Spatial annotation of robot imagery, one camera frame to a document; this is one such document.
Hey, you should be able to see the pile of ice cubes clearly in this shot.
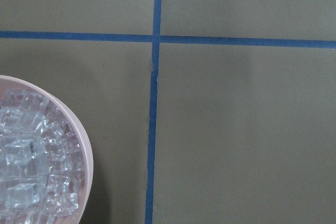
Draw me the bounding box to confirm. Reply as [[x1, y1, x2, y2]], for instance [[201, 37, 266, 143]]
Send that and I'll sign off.
[[1, 90, 85, 223]]

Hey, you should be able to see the pink bowl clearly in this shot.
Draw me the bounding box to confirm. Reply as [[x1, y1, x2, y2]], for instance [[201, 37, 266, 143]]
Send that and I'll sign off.
[[1, 75, 94, 224]]

